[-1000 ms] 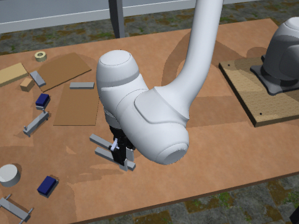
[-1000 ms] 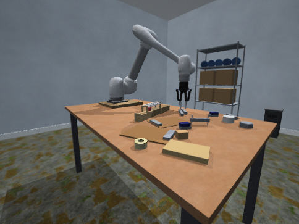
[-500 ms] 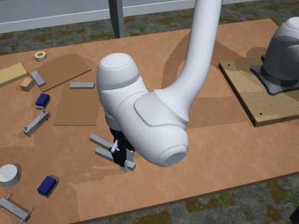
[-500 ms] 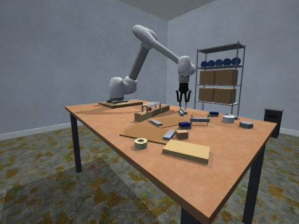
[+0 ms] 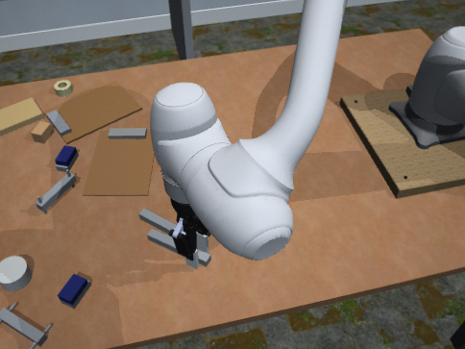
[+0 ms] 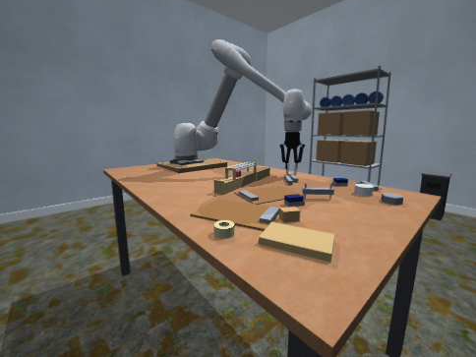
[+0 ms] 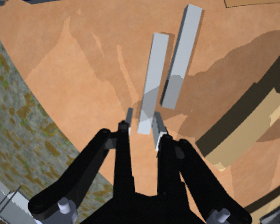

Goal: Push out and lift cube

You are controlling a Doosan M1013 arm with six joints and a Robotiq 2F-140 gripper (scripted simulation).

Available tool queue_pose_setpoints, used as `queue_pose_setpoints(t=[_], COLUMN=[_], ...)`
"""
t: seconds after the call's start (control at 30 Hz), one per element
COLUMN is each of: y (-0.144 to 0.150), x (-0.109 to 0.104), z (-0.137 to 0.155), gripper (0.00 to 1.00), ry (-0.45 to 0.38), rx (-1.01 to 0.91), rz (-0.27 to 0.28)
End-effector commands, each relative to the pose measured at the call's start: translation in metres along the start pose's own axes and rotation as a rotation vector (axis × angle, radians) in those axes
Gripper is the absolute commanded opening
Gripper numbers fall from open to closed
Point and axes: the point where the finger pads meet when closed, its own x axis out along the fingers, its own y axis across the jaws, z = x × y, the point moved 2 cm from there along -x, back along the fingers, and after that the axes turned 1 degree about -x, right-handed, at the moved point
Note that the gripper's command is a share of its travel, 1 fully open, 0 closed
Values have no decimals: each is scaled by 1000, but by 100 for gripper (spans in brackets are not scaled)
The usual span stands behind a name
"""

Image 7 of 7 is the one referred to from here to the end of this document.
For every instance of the brown clipboard with grey clip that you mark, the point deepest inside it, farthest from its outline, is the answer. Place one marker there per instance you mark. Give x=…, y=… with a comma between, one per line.
x=235, y=3

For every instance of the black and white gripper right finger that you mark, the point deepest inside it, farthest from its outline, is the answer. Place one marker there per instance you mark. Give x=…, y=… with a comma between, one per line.
x=205, y=189

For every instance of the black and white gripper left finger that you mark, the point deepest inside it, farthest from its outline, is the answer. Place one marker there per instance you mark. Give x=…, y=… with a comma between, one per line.
x=58, y=203

